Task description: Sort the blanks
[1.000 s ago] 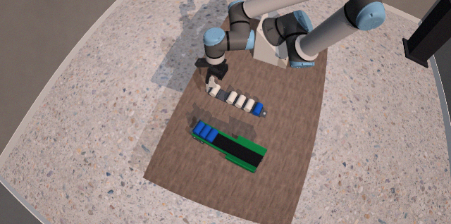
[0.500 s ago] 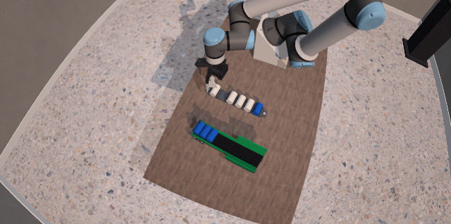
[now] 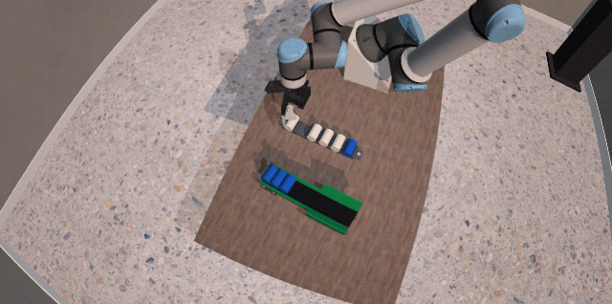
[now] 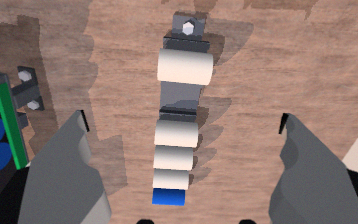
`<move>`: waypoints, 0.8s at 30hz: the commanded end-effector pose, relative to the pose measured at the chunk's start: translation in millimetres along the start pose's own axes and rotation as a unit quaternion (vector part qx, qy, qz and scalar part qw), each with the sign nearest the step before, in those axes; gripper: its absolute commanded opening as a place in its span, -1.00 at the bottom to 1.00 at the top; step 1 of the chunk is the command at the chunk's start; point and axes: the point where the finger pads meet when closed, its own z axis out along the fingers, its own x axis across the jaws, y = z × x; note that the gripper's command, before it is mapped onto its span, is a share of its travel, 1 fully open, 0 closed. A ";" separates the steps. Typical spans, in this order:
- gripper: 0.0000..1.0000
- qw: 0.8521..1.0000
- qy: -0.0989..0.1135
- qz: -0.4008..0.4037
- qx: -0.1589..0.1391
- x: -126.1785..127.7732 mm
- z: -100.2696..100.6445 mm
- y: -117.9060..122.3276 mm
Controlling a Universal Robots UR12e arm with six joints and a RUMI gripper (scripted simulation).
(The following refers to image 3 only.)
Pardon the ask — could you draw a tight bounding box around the cream cylinder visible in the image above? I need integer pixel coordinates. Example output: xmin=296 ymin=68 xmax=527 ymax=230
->
xmin=284 ymin=116 xmax=299 ymax=132
xmin=318 ymin=129 xmax=334 ymax=147
xmin=331 ymin=134 xmax=345 ymax=152
xmin=307 ymin=123 xmax=322 ymax=141

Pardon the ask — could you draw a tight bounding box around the blue cylinder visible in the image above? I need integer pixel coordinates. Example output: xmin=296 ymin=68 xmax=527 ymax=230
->
xmin=270 ymin=169 xmax=288 ymax=189
xmin=278 ymin=174 xmax=296 ymax=194
xmin=342 ymin=139 xmax=357 ymax=157
xmin=261 ymin=164 xmax=278 ymax=184

